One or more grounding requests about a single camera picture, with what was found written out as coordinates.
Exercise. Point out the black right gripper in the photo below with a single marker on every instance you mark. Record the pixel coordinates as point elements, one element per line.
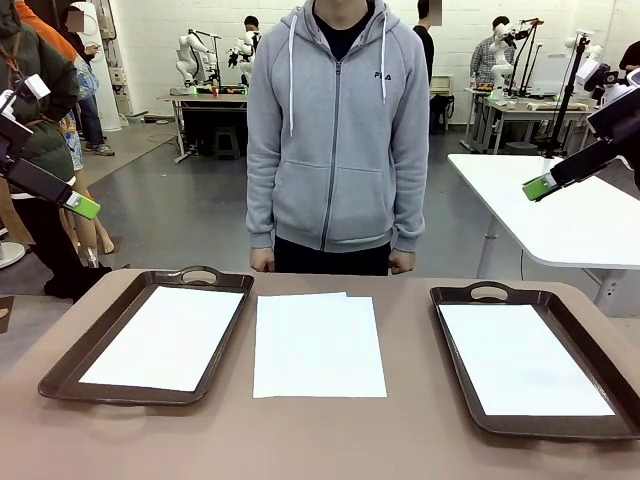
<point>597,161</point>

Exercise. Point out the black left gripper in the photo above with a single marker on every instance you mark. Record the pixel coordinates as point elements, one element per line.
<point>26,177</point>

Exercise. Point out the person's right forearm grey sleeve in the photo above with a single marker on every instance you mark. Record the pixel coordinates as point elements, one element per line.
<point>261,210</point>

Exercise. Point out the person's left forearm grey sleeve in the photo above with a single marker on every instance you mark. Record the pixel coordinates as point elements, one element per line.
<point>411,210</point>

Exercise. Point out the person's left hand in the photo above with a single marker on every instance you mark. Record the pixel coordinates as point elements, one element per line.
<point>402,262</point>

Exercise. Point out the person's right hand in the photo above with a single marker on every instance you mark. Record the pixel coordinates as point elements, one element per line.
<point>262,260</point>

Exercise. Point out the beige mannequin legs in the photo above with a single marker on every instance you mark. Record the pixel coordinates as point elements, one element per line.
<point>85,235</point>

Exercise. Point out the white table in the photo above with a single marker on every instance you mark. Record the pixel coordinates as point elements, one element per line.
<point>500,200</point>

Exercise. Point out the background desk grey top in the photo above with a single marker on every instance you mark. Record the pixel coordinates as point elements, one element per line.
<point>525,107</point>

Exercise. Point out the white round stand base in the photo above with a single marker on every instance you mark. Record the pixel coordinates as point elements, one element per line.
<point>10,255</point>

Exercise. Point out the bystander in olive jacket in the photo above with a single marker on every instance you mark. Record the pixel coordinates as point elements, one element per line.
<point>50,125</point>

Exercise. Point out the black angled boom stand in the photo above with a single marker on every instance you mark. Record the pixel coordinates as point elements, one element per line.
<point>525,65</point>

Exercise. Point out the white tower appliance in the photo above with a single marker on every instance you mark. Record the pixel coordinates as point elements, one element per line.
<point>102,75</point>

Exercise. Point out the background person checked shirt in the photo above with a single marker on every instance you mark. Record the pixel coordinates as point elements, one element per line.
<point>482,60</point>

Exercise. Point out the black stool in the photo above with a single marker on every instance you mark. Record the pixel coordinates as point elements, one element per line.
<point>226,142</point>

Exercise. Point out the brown plastic serving tray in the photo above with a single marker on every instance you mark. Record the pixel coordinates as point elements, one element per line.
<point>235,281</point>
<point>582,350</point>

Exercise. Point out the background desk with robots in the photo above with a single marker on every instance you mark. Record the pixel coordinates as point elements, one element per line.
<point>215,97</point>

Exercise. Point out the tall background person in black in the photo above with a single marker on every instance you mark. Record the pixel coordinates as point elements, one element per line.
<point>425,45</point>

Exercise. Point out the bystander in orange hoodie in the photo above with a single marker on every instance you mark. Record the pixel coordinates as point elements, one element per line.
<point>37,15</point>

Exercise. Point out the grey zip hoodie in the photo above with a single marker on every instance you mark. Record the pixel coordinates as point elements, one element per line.
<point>340,150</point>

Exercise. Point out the black trousers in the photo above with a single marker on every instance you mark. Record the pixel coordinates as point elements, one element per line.
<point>330,262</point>

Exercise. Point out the black undershirt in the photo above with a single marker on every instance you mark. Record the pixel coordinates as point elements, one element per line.
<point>345,37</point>

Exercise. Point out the background person black shirt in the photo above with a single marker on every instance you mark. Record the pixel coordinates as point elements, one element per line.
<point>250,22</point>

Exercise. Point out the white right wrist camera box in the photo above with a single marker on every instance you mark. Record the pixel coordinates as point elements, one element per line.
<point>586,75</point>

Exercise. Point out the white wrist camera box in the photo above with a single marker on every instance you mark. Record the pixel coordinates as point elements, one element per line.
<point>586,75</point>
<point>36,86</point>

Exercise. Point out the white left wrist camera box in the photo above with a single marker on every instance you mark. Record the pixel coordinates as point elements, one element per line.
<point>36,86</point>

